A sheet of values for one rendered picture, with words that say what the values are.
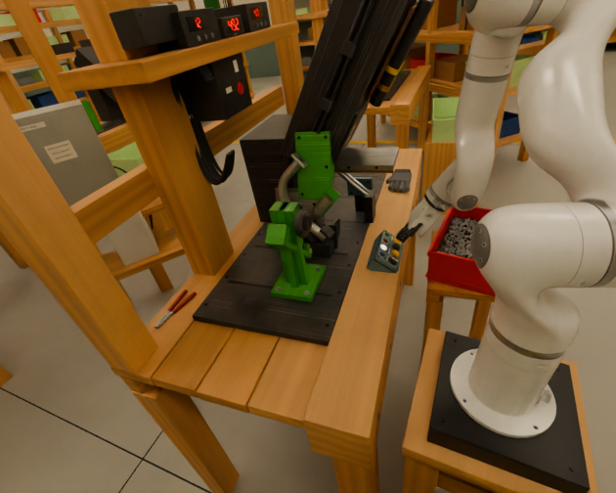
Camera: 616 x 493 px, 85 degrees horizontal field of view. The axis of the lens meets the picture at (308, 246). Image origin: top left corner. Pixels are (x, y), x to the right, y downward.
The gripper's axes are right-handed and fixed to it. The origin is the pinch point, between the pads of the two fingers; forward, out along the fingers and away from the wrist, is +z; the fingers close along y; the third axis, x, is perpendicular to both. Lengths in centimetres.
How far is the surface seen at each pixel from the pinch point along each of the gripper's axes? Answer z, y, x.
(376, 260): 4.7, -12.5, 4.4
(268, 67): 338, 934, 364
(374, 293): 7.4, -22.4, 1.2
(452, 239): -2.8, 9.9, -16.4
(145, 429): 145, -48, 41
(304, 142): -6.1, 4.6, 42.0
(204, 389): 29, -60, 28
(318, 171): -1.4, 2.2, 33.7
